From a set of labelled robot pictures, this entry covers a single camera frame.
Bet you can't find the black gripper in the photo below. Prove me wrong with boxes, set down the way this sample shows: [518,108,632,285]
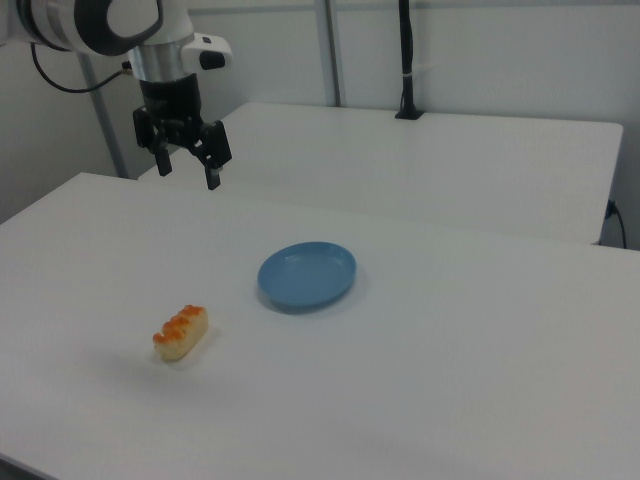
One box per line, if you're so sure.
[131,72,234,192]

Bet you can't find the blue round plate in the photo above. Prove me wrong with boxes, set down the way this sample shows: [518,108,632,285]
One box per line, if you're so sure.
[256,240,359,316]

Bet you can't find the bread with orange topping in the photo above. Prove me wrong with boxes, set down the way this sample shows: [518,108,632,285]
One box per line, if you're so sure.
[151,302,210,363]

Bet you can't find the white adjacent table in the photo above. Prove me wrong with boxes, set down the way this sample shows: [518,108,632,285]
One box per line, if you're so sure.
[136,101,625,247]

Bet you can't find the grey metal frame post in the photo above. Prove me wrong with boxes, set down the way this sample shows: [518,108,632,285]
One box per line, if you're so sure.
[78,49,130,179]
[323,0,348,108]

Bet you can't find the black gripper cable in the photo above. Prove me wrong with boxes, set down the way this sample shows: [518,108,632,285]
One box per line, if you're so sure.
[30,42,134,94]

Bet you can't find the black camera stand pole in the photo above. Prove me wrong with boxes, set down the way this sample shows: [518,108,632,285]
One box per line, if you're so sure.
[394,0,427,122]

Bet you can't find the black power cable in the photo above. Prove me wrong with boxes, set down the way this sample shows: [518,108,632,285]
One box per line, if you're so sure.
[605,199,629,249]

